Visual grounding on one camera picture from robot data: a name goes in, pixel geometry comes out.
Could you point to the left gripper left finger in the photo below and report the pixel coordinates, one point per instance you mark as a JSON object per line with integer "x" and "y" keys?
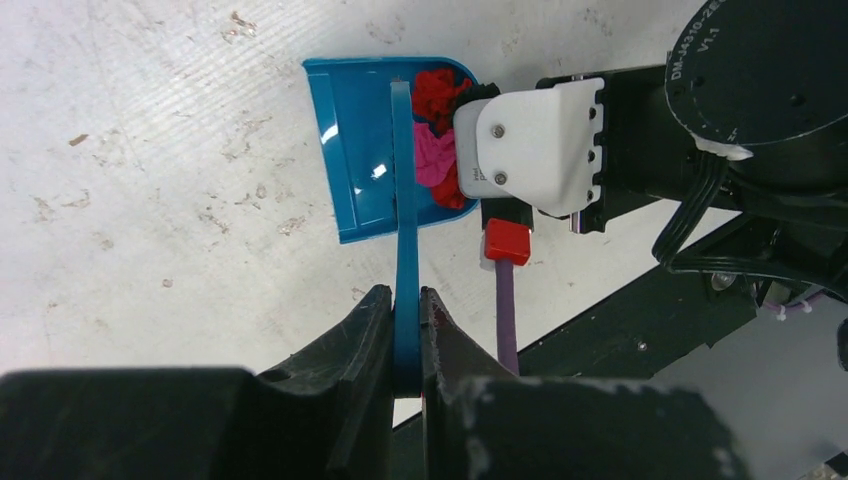
{"x": 331, "y": 409}

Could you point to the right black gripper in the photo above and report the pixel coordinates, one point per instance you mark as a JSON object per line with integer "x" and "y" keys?
{"x": 647, "y": 155}

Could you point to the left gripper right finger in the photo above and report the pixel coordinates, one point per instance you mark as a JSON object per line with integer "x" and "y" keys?
{"x": 456, "y": 375}

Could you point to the blue hand brush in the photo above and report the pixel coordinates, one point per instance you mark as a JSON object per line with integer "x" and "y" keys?
{"x": 407, "y": 370}

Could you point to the small black paper scrap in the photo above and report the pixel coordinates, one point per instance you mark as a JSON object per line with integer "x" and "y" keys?
{"x": 477, "y": 92}

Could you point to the small red scrap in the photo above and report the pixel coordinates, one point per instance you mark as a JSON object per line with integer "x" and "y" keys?
{"x": 447, "y": 194}

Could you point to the pink paper scrap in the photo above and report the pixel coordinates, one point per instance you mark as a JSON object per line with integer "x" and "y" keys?
{"x": 434, "y": 155}

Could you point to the red paper scrap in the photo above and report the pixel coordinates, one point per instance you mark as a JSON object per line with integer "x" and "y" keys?
{"x": 434, "y": 97}

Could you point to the blue plastic dustpan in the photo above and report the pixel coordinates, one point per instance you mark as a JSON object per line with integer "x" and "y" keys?
{"x": 352, "y": 104}

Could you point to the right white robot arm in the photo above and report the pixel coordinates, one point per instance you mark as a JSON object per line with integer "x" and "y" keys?
{"x": 744, "y": 124}

